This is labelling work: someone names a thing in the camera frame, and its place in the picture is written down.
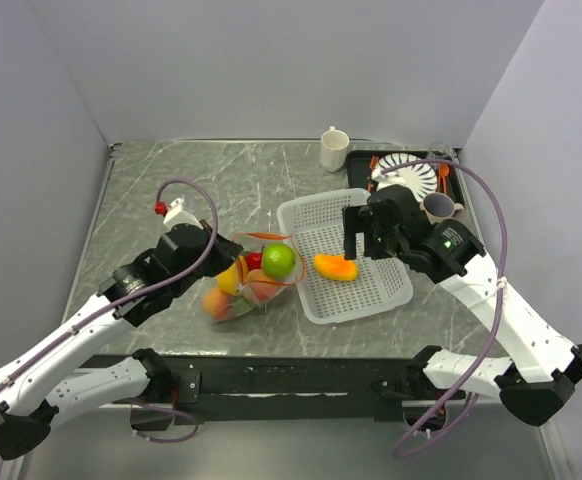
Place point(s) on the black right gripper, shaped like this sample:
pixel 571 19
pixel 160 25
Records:
pixel 360 219

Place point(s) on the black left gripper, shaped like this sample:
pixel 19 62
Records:
pixel 226 250

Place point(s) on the orange yellow mango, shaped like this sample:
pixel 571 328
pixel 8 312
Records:
pixel 335 267

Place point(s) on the white plastic perforated basket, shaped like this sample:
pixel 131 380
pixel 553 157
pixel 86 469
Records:
pixel 315 225

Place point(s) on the yellow bell pepper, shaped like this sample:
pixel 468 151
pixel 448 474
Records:
pixel 229 281

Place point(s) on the red bell pepper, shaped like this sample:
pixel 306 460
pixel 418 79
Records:
pixel 253 260

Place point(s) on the clear zip bag orange zipper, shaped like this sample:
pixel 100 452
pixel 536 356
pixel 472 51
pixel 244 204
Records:
pixel 256 242

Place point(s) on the peach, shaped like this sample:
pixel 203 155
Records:
pixel 262 287
pixel 217 304

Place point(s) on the green apple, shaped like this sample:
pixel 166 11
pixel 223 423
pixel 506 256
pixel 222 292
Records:
pixel 278 260

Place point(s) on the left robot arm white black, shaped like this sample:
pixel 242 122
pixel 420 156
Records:
pixel 39 390

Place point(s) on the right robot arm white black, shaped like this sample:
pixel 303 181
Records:
pixel 541 369

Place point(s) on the black rectangular tray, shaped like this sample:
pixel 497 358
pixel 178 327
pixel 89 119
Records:
pixel 357 169

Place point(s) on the orange plastic fork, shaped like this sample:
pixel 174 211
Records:
pixel 372 165

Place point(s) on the beige mug purple inside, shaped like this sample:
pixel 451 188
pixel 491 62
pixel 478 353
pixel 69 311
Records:
pixel 439 207

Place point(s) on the black white striped plate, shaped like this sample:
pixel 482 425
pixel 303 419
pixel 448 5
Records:
pixel 421 179

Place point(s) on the white ceramic mug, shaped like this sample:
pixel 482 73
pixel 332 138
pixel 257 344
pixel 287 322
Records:
pixel 334 145

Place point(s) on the orange plastic spoon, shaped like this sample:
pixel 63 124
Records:
pixel 443 174

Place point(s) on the clear glass cup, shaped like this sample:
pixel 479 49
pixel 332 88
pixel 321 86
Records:
pixel 439 150

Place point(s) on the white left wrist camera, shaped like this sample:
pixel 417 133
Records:
pixel 179 211

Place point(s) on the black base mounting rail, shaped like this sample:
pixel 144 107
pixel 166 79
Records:
pixel 224 388

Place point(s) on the aluminium extrusion frame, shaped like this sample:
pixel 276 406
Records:
pixel 40 391

